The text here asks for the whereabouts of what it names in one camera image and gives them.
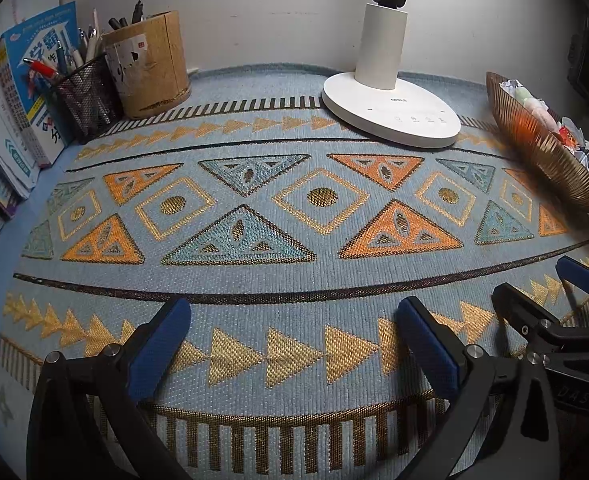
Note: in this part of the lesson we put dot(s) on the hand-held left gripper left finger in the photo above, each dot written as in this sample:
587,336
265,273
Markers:
159,347

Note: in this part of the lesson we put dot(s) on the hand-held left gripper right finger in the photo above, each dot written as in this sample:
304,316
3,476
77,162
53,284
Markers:
427,350

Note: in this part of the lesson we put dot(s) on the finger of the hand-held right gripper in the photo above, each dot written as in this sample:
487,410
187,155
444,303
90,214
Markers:
579,275
519,310

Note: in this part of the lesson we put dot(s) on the amber ribbed glass bowl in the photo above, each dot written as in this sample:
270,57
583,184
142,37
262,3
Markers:
534,147

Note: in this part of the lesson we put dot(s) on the orange red snack wrapper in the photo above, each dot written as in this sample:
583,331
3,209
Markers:
567,136

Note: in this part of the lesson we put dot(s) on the orange mandarin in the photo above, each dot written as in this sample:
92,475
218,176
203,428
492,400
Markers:
524,122

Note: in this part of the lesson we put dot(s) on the pink white green dango plush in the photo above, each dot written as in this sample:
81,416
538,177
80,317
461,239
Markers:
524,95

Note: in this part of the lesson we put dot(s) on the patterned blue table mat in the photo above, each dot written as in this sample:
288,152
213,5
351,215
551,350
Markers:
294,270

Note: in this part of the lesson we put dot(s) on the black mesh pen holder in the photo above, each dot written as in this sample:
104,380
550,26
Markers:
84,105

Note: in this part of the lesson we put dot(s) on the bamboo pen holder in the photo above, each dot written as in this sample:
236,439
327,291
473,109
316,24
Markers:
159,70

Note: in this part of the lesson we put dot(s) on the row of standing books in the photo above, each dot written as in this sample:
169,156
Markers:
24,85

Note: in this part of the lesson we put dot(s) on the white desk lamp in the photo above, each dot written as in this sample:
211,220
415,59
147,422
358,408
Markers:
382,45

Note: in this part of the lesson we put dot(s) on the bunch of pens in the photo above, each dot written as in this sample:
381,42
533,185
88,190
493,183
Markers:
42,68

